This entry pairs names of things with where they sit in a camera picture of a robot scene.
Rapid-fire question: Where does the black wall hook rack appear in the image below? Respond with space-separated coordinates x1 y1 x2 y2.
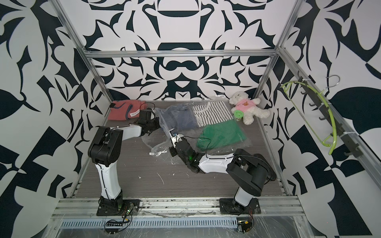
297 74 364 158

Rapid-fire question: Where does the black white striped shirt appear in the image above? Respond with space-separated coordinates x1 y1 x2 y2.
191 101 233 127

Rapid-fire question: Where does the red tank top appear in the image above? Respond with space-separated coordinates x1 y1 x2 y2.
108 100 147 121

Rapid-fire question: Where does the green clothes hanger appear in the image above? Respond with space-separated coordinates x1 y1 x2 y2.
280 80 338 155

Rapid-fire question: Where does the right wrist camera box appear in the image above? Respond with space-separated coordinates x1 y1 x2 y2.
169 129 184 148

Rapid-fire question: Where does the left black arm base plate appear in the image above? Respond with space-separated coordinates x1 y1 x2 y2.
96 197 141 217

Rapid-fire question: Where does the green folded garment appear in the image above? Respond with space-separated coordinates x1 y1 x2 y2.
196 120 247 151

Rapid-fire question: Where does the white teddy bear pink shirt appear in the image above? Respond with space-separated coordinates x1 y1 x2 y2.
229 91 270 126

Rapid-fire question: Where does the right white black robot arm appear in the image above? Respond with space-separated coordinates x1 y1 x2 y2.
170 135 277 215

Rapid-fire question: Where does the clear plastic vacuum bag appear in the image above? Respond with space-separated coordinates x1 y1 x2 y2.
142 101 252 165

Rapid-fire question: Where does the white slotted cable duct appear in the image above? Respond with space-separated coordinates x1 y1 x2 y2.
61 217 238 229

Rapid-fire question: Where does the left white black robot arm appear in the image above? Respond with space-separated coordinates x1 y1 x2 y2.
88 108 160 216

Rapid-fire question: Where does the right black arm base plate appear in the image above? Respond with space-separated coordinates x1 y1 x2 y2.
219 198 262 215

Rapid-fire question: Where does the blue tank top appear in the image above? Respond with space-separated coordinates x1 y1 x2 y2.
157 104 198 131

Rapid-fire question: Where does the aluminium frame crossbar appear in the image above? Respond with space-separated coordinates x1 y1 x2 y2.
84 49 275 59

